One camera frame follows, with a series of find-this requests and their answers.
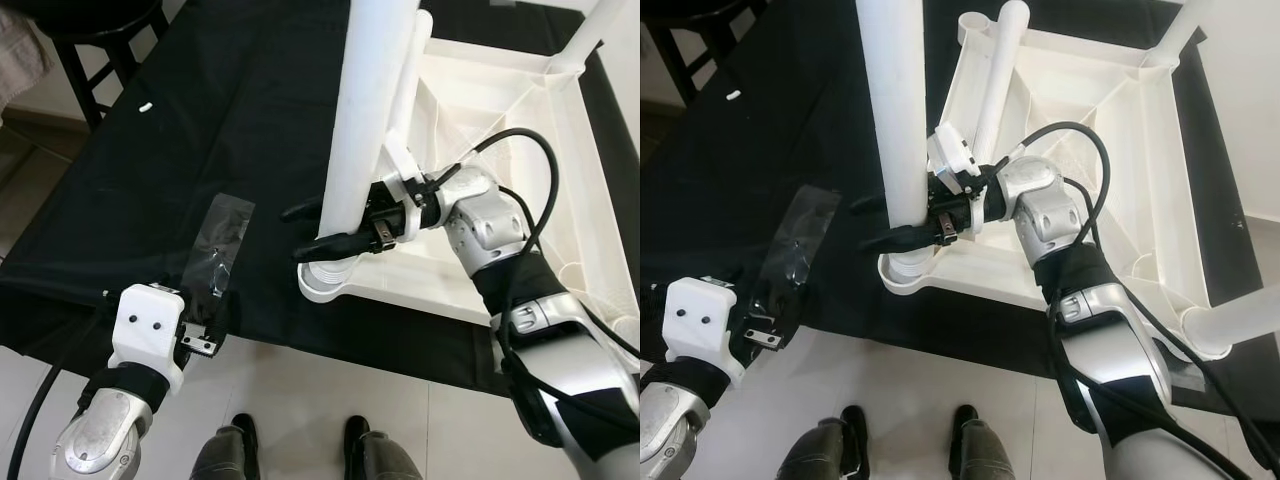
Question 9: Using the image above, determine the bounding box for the white plastic table leg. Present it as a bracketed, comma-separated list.
[854, 0, 934, 259]
[1139, 0, 1218, 73]
[969, 0, 1032, 168]
[1179, 287, 1280, 363]
[544, 0, 624, 74]
[384, 9, 437, 168]
[316, 0, 422, 268]

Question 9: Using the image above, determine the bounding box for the clear plastic bag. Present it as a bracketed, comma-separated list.
[744, 187, 842, 313]
[184, 194, 257, 303]

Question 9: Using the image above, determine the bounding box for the black tablecloth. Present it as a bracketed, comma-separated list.
[640, 0, 1280, 418]
[0, 0, 641, 403]

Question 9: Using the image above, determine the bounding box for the white plastic table top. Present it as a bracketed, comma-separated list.
[877, 11, 1253, 323]
[297, 34, 641, 333]

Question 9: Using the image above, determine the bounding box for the black stool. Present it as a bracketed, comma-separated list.
[44, 0, 173, 128]
[644, 0, 763, 108]

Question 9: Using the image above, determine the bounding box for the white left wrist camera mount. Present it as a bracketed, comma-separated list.
[664, 274, 747, 388]
[107, 284, 190, 393]

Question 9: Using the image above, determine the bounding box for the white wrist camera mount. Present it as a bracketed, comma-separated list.
[377, 134, 443, 218]
[664, 274, 747, 388]
[107, 284, 190, 393]
[927, 124, 988, 203]

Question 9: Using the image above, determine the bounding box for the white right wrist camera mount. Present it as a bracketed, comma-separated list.
[377, 134, 443, 218]
[927, 124, 988, 203]

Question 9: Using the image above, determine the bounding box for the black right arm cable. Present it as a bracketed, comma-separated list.
[428, 127, 641, 433]
[993, 121, 1280, 480]

